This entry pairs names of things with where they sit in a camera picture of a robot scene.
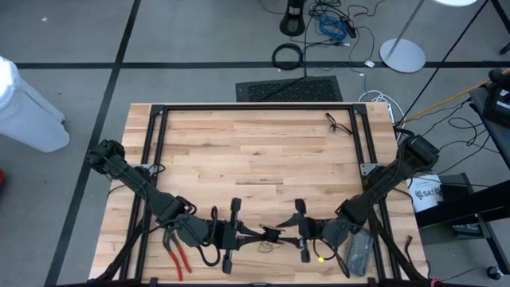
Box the black power strip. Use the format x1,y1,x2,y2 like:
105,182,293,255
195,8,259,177
340,18,359,39

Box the blue cable bundle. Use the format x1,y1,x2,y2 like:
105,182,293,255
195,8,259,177
317,14,348,41

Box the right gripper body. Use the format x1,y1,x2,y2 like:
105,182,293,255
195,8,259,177
294,199,332,263

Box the black equipment cart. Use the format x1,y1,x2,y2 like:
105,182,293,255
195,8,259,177
414,85,510,276

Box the black eyeglasses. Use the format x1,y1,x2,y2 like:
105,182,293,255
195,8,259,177
324,112,355,136

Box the white printed paper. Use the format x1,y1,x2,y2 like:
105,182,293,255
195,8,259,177
406,174,444,214

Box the yellow floor cable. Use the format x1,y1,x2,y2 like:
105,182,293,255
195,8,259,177
398,68,510,124

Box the black aluminium table frame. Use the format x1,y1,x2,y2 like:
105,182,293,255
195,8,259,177
89,102,430,287

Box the white trash bin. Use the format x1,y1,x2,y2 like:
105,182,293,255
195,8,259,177
0,55,71,154

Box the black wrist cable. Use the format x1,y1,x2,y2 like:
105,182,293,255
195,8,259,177
197,206,222,267
312,238,351,279

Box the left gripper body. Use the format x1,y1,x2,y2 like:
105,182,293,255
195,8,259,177
217,198,245,275

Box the white power strip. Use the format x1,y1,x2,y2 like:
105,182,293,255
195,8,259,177
384,101,398,125

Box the white cable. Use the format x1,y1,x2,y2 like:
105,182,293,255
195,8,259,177
357,89,395,107

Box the black floor mat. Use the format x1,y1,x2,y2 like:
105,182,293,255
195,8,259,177
234,75,344,103

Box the black stand foot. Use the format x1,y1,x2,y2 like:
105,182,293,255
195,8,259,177
278,0,307,37

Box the coiled black floor cable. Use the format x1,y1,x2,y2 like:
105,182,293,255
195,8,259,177
271,42,306,72

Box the red-handled pliers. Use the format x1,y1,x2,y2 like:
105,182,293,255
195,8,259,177
161,230,193,282

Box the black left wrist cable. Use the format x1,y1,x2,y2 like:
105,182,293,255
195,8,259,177
197,206,222,267

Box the white round pedestal stand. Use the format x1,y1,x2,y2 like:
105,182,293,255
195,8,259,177
379,0,479,74

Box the black cable with brown plug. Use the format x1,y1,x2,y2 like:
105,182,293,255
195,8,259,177
403,234,418,266

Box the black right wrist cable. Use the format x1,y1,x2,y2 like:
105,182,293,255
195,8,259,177
312,238,351,279

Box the black device with label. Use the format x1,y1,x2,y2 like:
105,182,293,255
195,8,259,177
488,68,510,128

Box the grey clear plastic case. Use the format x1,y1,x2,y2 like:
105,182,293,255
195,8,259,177
345,230,375,277

